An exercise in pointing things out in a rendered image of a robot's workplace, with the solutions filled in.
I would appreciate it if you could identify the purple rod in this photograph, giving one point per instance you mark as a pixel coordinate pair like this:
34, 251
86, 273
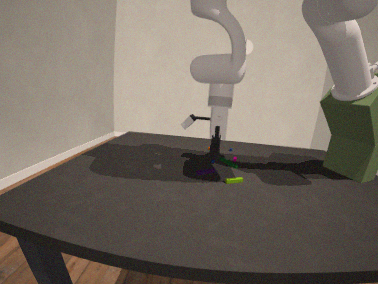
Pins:
205, 171

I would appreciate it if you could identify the lime green rod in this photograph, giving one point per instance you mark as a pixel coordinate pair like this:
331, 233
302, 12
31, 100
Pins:
233, 180

